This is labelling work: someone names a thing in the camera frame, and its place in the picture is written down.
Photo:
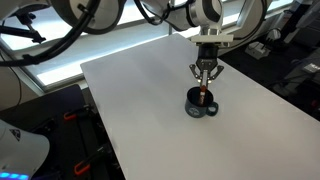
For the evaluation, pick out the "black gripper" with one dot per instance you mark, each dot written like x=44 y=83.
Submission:
x=208 y=60

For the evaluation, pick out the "red marker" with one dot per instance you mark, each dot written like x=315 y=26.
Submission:
x=202 y=96

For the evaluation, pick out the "dark teal enamel mug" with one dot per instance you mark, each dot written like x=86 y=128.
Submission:
x=195 y=111

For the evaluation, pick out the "small white box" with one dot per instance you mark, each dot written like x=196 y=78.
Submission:
x=256 y=50

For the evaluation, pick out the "bright window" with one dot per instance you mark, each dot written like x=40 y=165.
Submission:
x=60 y=71

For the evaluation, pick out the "black perforated mounting board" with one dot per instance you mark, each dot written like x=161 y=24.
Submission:
x=66 y=143

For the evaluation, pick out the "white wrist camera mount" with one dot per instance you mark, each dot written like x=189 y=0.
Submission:
x=213 y=39

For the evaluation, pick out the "black robot mount table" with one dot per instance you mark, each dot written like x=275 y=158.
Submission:
x=50 y=100

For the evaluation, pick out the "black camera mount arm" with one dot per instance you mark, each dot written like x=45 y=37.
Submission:
x=20 y=31

